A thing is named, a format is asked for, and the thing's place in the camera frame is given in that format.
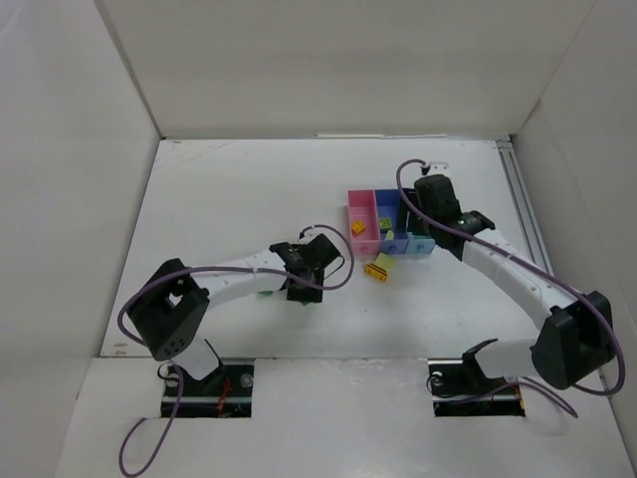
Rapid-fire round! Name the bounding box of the light yellow lego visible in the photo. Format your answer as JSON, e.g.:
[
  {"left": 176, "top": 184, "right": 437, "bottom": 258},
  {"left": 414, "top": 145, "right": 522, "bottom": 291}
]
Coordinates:
[{"left": 373, "top": 253, "right": 396, "bottom": 272}]

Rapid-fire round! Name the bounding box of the orange striped lego brick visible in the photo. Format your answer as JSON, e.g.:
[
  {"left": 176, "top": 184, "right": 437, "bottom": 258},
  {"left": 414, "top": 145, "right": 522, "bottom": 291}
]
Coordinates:
[{"left": 364, "top": 263, "right": 388, "bottom": 283}]

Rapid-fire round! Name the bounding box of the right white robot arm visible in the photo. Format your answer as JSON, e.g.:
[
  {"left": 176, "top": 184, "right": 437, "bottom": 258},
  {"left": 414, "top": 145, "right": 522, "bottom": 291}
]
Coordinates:
[{"left": 411, "top": 174, "right": 624, "bottom": 389}]

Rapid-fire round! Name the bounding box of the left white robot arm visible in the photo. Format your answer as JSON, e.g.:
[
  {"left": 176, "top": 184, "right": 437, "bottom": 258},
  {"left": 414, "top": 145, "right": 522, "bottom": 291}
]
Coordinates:
[{"left": 117, "top": 233, "right": 341, "bottom": 382}]

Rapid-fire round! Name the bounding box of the light blue plastic bin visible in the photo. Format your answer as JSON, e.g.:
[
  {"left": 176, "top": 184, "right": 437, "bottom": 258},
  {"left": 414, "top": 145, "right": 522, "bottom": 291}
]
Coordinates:
[{"left": 406, "top": 206, "right": 435, "bottom": 255}]

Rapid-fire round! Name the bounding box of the purple plastic bin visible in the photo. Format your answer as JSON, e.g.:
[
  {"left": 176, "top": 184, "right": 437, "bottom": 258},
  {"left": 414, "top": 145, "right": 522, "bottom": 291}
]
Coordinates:
[{"left": 374, "top": 189, "right": 408, "bottom": 255}]

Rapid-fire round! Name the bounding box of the pink plastic bin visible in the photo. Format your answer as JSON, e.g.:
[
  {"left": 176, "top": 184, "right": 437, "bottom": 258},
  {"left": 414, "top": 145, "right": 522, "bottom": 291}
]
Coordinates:
[{"left": 347, "top": 189, "right": 380, "bottom": 256}]

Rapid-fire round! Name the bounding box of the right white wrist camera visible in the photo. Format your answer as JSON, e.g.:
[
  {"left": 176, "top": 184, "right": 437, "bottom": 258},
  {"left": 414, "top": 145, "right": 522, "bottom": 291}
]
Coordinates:
[{"left": 420, "top": 161, "right": 452, "bottom": 177}]

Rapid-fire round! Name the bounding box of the aluminium rail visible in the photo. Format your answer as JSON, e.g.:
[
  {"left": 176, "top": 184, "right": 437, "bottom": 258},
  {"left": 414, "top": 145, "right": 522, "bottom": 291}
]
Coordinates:
[{"left": 496, "top": 139, "right": 553, "bottom": 274}]

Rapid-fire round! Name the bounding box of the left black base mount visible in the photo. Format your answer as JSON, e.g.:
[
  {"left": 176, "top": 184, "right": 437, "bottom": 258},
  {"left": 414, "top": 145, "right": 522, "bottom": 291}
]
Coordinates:
[{"left": 176, "top": 360, "right": 255, "bottom": 418}]

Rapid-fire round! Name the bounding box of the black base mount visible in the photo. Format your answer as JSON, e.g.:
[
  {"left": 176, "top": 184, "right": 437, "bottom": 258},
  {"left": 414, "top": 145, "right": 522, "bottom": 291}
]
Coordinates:
[
  {"left": 426, "top": 339, "right": 526, "bottom": 417},
  {"left": 176, "top": 360, "right": 255, "bottom": 418}
]

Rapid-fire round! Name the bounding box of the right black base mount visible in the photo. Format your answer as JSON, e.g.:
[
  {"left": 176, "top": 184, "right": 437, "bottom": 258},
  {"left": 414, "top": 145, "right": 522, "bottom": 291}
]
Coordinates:
[{"left": 426, "top": 339, "right": 526, "bottom": 417}]

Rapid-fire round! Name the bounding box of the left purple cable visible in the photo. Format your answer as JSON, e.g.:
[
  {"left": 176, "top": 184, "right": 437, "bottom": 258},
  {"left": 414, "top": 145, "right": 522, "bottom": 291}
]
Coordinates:
[{"left": 117, "top": 224, "right": 355, "bottom": 478}]

